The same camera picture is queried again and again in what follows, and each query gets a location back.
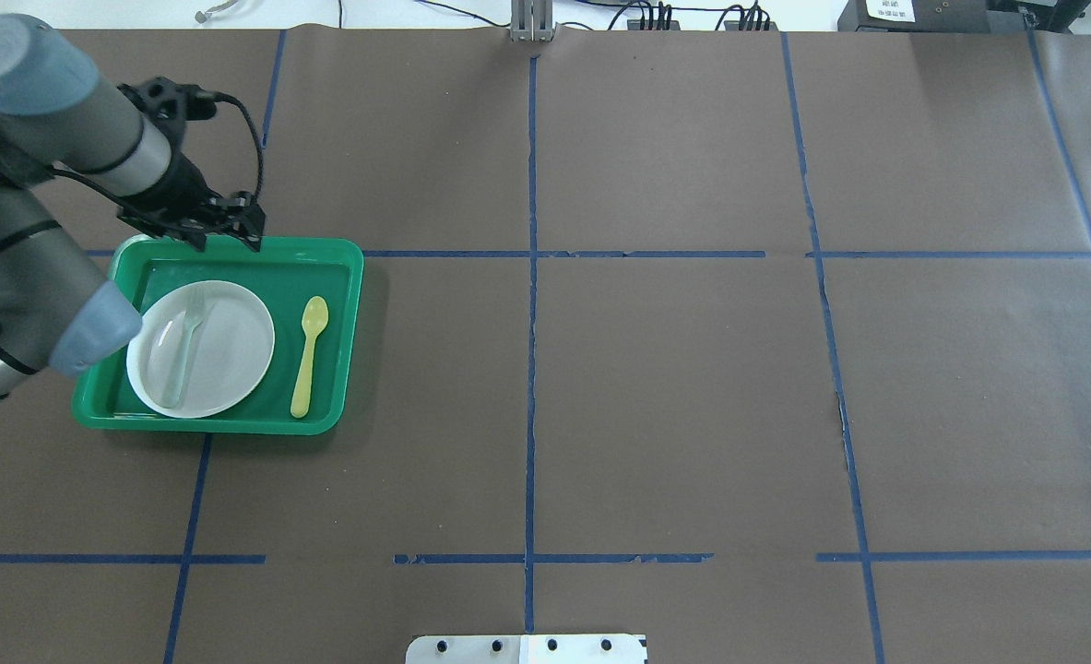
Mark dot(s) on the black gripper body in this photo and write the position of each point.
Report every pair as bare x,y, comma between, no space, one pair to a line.
179,189

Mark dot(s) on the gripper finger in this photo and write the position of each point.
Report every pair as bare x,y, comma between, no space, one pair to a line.
196,237
247,220

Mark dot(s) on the yellow plastic spoon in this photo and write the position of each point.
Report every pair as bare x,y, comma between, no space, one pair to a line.
314,321

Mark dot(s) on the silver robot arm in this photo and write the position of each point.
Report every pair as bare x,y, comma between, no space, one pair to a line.
60,117

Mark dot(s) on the green plastic tray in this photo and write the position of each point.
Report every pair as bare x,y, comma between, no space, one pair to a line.
285,275

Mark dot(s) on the pale green plastic fork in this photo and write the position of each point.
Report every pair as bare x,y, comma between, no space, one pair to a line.
193,316

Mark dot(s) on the white round plate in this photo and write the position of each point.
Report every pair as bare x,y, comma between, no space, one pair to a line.
230,356

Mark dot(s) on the far black usb hub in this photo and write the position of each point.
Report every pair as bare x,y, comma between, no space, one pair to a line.
652,17

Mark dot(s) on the black usb hub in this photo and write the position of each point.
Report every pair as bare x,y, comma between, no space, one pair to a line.
746,18
652,17

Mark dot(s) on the near black usb hub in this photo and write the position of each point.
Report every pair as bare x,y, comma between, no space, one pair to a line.
746,18

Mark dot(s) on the black computer box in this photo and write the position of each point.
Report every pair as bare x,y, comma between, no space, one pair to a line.
962,17

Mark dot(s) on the aluminium frame post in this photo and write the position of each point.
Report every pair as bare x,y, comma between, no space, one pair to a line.
532,21

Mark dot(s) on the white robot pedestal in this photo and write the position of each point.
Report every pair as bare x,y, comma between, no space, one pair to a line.
528,648

